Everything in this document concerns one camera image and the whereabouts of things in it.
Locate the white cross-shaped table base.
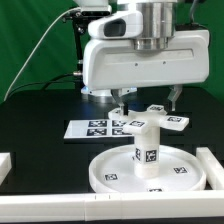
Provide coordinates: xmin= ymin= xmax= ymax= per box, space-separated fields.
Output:
xmin=108 ymin=105 xmax=189 ymax=135

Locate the white right fence rail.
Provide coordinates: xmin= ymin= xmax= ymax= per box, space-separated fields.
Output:
xmin=196 ymin=147 xmax=224 ymax=190

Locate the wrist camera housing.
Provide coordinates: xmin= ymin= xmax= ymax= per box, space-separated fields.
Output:
xmin=88 ymin=11 xmax=143 ymax=39

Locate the white camera cable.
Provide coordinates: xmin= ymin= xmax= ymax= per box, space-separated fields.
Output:
xmin=2 ymin=7 xmax=82 ymax=103

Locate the black base cable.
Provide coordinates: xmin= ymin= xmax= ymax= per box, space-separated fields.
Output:
xmin=6 ymin=71 xmax=88 ymax=98

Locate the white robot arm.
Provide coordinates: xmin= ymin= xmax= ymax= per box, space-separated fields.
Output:
xmin=73 ymin=0 xmax=210 ymax=115

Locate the white left fence rail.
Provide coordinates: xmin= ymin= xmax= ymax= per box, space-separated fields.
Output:
xmin=0 ymin=153 xmax=12 ymax=185

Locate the white fence rail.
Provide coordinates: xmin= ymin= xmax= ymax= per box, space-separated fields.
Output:
xmin=0 ymin=153 xmax=12 ymax=185
xmin=196 ymin=147 xmax=224 ymax=190
xmin=0 ymin=190 xmax=224 ymax=223

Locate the black camera on stand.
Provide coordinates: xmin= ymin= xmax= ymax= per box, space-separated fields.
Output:
xmin=62 ymin=3 xmax=112 ymax=72

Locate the white fiducial marker sheet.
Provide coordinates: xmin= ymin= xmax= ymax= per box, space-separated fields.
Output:
xmin=64 ymin=119 xmax=130 ymax=140

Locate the white front fence rail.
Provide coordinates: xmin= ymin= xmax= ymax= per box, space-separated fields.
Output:
xmin=0 ymin=190 xmax=224 ymax=223

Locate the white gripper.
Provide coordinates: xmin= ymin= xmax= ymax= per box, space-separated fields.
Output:
xmin=83 ymin=30 xmax=209 ymax=115

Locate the white round table top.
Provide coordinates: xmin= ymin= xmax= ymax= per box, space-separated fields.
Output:
xmin=89 ymin=145 xmax=206 ymax=193

